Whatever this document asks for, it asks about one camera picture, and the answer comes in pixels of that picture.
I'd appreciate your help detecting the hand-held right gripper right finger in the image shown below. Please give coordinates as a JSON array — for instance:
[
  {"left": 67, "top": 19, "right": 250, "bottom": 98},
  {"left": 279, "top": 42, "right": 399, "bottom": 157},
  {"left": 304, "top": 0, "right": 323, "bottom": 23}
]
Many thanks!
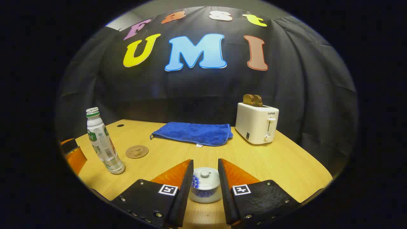
[{"left": 217, "top": 158, "right": 301, "bottom": 228}]

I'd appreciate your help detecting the white plastic water bottle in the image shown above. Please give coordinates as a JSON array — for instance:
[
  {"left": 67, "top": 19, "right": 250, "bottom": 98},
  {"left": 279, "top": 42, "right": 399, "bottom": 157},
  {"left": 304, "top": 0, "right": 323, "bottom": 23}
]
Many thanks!
[{"left": 86, "top": 107, "right": 125, "bottom": 175}]

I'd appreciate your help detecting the blue towel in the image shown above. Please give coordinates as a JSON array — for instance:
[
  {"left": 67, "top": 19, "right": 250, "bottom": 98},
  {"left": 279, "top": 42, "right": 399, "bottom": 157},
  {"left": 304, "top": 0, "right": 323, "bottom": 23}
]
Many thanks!
[{"left": 150, "top": 122, "right": 233, "bottom": 147}]

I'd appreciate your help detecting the white toaster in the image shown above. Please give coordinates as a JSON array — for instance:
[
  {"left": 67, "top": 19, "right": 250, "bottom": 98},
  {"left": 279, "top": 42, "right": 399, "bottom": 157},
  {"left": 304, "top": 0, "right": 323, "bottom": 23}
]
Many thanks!
[{"left": 235, "top": 102, "right": 279, "bottom": 145}]

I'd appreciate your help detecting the white blue ceramic teacup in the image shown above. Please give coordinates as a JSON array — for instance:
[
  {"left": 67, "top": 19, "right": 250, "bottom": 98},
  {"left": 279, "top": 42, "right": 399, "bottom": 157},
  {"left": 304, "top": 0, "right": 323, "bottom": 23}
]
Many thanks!
[{"left": 188, "top": 174, "right": 222, "bottom": 204}]

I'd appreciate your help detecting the round wooden coaster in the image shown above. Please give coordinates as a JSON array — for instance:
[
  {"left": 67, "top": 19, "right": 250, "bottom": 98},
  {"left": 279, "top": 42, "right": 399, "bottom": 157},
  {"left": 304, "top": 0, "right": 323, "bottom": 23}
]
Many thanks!
[{"left": 125, "top": 145, "right": 149, "bottom": 159}]

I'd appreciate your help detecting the black backdrop cloth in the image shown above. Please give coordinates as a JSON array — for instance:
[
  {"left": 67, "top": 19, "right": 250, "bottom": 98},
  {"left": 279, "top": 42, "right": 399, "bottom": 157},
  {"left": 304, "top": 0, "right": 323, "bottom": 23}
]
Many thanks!
[{"left": 56, "top": 6, "right": 360, "bottom": 175}]

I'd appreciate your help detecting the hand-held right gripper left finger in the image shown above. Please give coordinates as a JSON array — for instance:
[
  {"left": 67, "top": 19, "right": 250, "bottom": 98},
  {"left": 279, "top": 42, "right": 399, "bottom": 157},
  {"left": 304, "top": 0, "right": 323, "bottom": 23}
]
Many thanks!
[{"left": 110, "top": 159, "right": 194, "bottom": 229}]

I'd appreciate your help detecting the white teacup lid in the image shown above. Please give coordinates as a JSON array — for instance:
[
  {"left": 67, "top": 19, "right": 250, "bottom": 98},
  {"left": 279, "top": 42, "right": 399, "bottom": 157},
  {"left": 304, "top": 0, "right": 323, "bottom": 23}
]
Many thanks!
[{"left": 193, "top": 167, "right": 220, "bottom": 190}]

